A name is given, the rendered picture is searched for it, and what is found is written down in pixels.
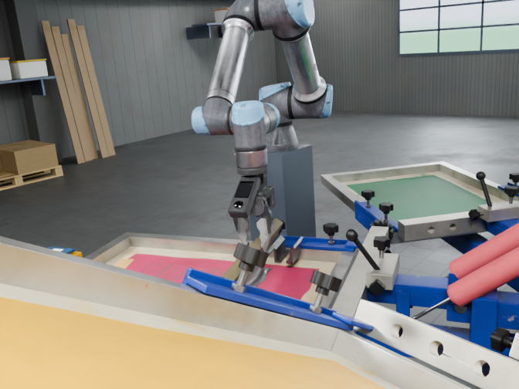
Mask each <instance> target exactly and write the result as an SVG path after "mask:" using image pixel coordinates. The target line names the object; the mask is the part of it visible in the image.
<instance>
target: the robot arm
mask: <svg viewBox="0 0 519 389"><path fill-rule="evenodd" d="M313 24H314V3H313V0H235V1H234V2H233V4H232V5H231V6H230V8H229V10H228V12H227V13H226V15H225V18H224V19H223V22H222V34H223V37H222V41H221V45H220V48H219V53H218V56H217V60H216V63H215V68H214V71H213V74H212V80H211V83H210V86H209V91H208V94H207V97H206V101H205V106H200V107H196V108H195V109H194V110H193V112H192V127H193V130H194V131H195V132H196V133H197V134H198V135H204V136H213V135H234V143H235V150H236V152H235V153H234V156H235V157H236V166H237V171H238V174H241V175H245V176H241V177H240V179H239V183H238V185H237V187H236V191H235V193H234V195H233V197H232V201H231V203H230V206H229V209H228V213H229V216H230V217H231V218H233V221H234V225H235V227H236V231H237V232H238V235H239V238H240V240H241V243H242V244H244V245H249V240H248V237H249V230H250V220H249V219H248V217H249V215H255V216H256V217H257V218H258V217H259V216H260V215H261V219H260V220H259V221H258V222H257V223H256V225H257V228H258V229H259V232H260V237H259V238H260V240H261V246H260V247H261V249H262V250H263V251H264V252H265V251H266V250H267V248H268V246H269V243H270V236H271V234H272V232H273V225H272V223H273V213H272V211H271V210H270V207H271V208H274V207H275V194H274V186H268V184H267V167H266V165H267V152H281V151H291V150H294V149H297V148H298V147H299V143H298V139H297V136H296V134H295V131H294V128H293V119H321V118H328V117H329V116H330V115H331V109H332V101H333V86H332V85H329V84H327V85H326V83H325V81H324V79H323V78H322V77H320V76H319V74H318V71H317V65H316V62H315V58H314V53H313V50H312V46H311V43H310V37H309V34H308V32H309V30H310V27H311V26H312V25H313ZM266 30H272V31H273V35H274V37H275V38H276V39H278V40H280V41H281V43H282V46H283V50H284V53H285V56H286V58H287V62H288V65H289V67H290V72H291V75H292V77H293V81H294V85H293V86H291V84H290V82H287V83H278V84H274V85H270V86H265V87H262V88H261V89H260V90H259V101H257V100H250V101H242V102H237V103H235V99H236V94H237V90H238V86H239V81H240V77H241V74H242V70H243V64H244V61H245V58H246V51H247V48H248V45H249V41H251V40H252V39H253V37H254V34H255V32H258V31H266ZM272 194H273V200H272Z"/></svg>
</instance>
